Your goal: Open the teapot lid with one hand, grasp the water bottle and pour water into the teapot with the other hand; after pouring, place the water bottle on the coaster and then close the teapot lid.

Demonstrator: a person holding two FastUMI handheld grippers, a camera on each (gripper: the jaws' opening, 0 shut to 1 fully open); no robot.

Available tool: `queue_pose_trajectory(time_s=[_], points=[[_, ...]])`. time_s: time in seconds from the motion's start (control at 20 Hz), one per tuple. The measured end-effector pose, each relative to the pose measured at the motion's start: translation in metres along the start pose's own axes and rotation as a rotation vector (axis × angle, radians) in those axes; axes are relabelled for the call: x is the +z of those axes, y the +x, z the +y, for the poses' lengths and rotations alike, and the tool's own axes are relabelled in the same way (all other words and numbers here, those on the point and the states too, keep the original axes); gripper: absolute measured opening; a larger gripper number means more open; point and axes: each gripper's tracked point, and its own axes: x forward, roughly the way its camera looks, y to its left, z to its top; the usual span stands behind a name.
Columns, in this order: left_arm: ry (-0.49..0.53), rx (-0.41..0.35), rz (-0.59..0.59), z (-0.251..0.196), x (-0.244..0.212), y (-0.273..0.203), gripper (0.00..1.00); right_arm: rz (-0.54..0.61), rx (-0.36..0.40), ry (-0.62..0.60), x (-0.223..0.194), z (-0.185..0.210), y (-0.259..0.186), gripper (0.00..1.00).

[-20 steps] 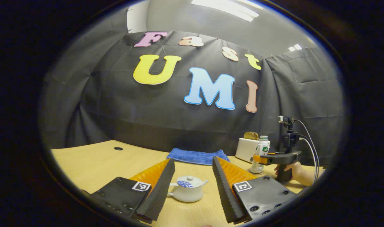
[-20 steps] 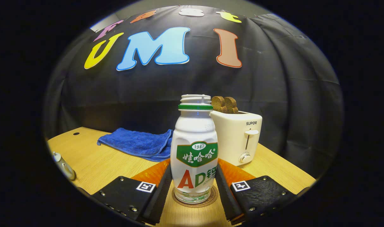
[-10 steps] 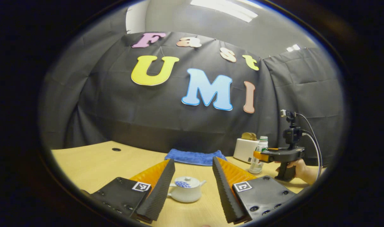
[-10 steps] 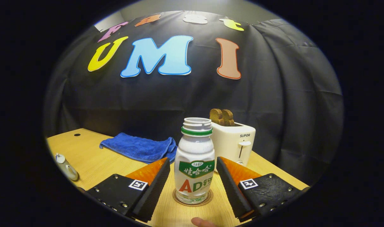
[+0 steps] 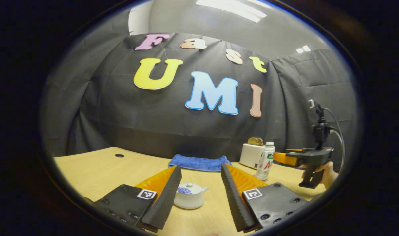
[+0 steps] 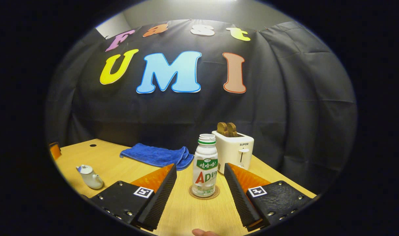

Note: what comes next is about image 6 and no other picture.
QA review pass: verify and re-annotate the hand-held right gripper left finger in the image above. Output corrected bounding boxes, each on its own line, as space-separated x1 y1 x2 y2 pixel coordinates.
90 163 178 231

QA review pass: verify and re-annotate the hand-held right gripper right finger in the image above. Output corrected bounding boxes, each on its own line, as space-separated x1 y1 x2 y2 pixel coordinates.
224 163 317 231

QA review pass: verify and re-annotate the round brown coaster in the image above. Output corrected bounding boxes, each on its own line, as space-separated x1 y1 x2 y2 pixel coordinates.
189 185 220 200

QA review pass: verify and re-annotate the white ceramic teacup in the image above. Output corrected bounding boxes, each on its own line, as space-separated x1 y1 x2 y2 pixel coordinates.
78 170 104 190

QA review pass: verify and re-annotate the white plastic water bottle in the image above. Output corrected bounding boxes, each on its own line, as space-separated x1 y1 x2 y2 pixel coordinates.
192 134 219 197

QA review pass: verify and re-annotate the blue towel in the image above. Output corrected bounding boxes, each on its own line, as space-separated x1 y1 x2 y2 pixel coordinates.
120 143 195 171

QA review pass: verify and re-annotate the cream toaster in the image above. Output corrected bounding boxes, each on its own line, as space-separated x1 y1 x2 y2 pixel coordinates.
212 130 255 174

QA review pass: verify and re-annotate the black backdrop cloth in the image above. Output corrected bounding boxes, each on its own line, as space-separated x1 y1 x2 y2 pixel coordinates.
46 19 357 194

